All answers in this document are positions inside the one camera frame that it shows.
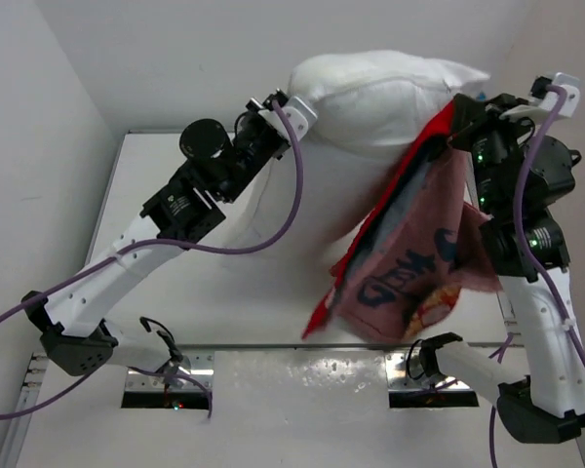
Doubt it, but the white pillow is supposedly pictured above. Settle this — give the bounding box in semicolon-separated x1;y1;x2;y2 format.
263;51;490;257

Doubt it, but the red patterned pillowcase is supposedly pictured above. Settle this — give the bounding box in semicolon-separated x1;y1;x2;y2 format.
302;99;500;344

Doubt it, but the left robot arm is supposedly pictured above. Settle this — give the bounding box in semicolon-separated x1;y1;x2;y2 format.
21;91;317;376

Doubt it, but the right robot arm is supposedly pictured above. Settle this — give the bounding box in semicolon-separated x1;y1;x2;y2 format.
407;84;585;445

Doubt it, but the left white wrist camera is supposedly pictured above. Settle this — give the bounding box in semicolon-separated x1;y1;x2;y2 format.
258;93;318;144

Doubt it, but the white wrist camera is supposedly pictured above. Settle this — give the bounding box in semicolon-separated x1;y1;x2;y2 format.
258;93;318;144
500;72;581;124

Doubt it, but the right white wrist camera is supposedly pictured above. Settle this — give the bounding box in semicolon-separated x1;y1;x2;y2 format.
500;72;581;124

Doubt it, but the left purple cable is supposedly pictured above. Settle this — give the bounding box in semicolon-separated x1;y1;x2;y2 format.
0;99;305;421

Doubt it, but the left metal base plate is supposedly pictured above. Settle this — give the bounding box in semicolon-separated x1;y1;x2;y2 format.
125;349;215;393

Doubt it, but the metal base plate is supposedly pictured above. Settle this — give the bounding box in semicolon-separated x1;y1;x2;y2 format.
125;349;215;393
384;350;471;393

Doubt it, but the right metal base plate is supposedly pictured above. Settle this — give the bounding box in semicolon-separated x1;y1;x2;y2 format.
384;350;471;393

